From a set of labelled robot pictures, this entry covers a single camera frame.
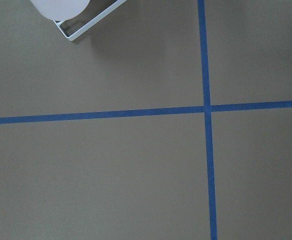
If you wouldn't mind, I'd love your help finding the pink cup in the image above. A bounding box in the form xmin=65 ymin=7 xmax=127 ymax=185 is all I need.
xmin=31 ymin=0 xmax=90 ymax=21

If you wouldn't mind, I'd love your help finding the white wire cup rack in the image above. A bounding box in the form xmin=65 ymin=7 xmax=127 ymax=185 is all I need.
xmin=53 ymin=0 xmax=126 ymax=42

